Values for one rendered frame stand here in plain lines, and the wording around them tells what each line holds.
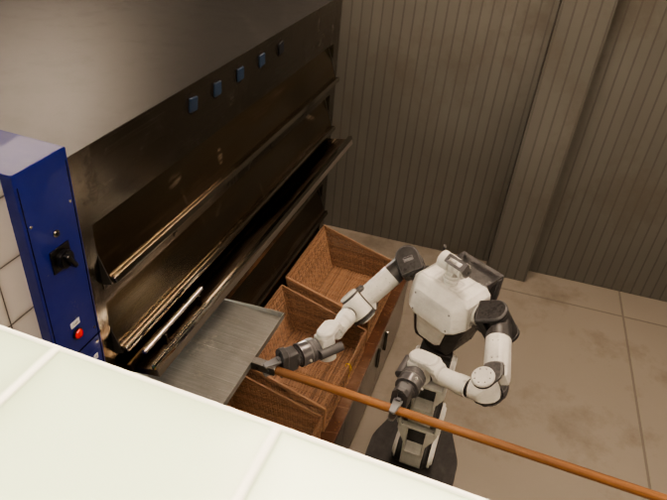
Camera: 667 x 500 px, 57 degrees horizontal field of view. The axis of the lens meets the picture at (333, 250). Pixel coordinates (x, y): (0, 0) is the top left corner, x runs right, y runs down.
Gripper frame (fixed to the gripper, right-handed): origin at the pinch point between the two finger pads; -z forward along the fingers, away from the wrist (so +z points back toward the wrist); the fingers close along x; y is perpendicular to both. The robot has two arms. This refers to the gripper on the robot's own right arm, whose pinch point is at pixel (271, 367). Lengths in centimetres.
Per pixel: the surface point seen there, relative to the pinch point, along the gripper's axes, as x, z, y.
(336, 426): -64, 38, -6
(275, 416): -57, 15, -20
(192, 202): 52, -11, -33
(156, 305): 27.0, -31.0, -19.9
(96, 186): 78, -44, -12
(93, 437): 139, -76, 112
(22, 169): 94, -62, 3
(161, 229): 52, -26, -23
